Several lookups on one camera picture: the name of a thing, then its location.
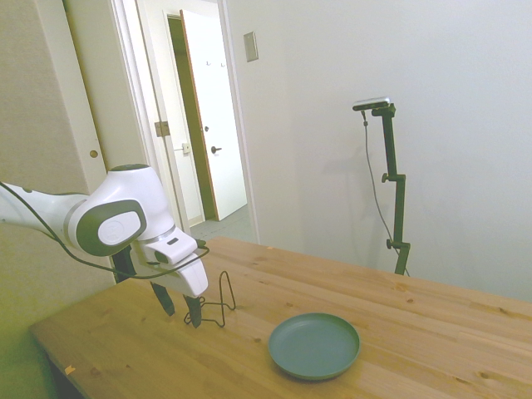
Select blue-grey round plate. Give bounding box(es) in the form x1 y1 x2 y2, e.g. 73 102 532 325
267 312 362 381

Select black wire plate rack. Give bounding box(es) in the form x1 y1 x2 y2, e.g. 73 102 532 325
183 270 237 328

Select black camera stand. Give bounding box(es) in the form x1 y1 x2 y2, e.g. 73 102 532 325
370 103 412 276

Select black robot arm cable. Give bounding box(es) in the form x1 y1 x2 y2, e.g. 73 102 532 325
0 181 210 281

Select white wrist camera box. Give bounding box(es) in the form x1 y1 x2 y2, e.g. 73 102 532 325
144 234 199 266

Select white door frame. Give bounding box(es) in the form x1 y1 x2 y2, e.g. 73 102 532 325
108 0 262 245

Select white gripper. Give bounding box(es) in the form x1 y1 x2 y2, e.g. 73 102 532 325
132 242 209 329

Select silver camera on stand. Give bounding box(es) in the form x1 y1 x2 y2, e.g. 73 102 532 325
352 96 393 113

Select grey wall switch plate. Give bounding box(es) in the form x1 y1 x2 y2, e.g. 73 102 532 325
243 31 260 63

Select white door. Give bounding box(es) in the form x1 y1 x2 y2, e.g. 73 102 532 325
179 8 249 222

